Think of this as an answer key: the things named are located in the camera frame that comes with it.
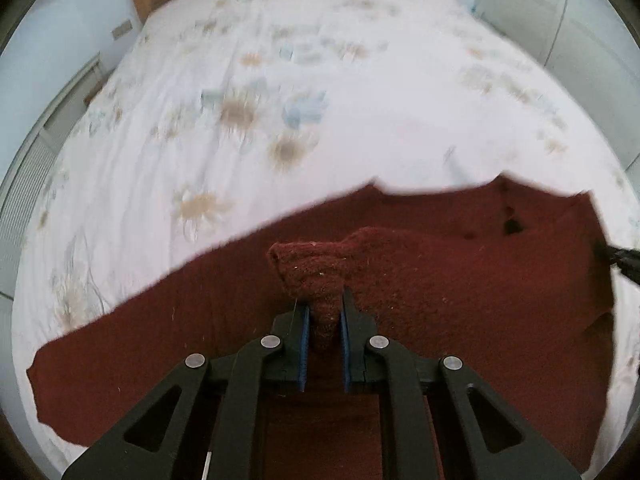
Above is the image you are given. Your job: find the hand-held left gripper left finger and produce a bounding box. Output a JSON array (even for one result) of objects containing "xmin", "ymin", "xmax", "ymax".
[{"xmin": 61, "ymin": 305, "xmax": 312, "ymax": 480}]

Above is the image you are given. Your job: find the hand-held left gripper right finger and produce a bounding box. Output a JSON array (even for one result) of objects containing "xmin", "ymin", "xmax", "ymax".
[{"xmin": 340, "ymin": 290, "xmax": 583, "ymax": 480}]

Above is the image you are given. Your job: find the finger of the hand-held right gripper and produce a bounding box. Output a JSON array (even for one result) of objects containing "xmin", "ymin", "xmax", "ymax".
[{"xmin": 594, "ymin": 241, "xmax": 640, "ymax": 286}]

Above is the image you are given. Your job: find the dark red knit sweater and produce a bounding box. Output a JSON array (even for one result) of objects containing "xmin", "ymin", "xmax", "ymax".
[{"xmin": 26, "ymin": 172, "xmax": 617, "ymax": 480}]

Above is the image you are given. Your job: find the white floral bed sheet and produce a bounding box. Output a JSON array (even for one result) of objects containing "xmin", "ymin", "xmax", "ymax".
[{"xmin": 10, "ymin": 0, "xmax": 633, "ymax": 480}]

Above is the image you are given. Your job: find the white wardrobe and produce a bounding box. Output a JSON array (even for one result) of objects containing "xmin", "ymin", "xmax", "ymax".
[{"xmin": 472, "ymin": 0, "xmax": 640, "ymax": 171}]

